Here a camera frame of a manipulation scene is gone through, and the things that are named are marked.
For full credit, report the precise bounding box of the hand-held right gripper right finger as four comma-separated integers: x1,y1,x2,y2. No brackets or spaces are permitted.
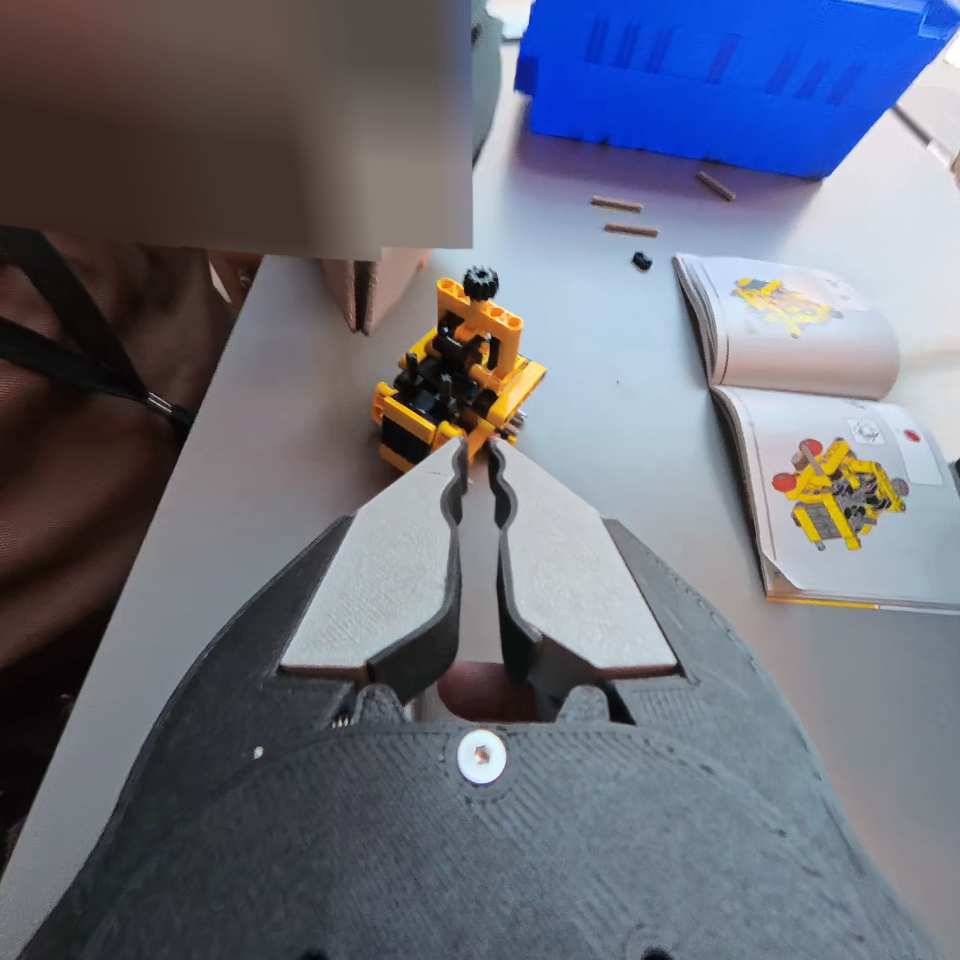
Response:
487,438,682,721

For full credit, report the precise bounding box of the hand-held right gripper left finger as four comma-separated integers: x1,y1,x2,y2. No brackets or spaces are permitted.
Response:
279,437,470,705

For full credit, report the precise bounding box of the yellow black lego vehicle model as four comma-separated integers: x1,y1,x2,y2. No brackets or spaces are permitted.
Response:
369,266,549,474

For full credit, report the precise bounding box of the open lego instruction booklet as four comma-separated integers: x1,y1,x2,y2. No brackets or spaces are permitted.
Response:
671,253,960,616

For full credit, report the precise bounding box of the dark rounded object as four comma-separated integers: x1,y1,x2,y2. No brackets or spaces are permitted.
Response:
472,0,505,170

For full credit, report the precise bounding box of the blue plastic crate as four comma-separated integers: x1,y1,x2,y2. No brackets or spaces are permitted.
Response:
513,0,960,181

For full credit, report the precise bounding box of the black lanyard strap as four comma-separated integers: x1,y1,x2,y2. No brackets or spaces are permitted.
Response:
0,225,198,441

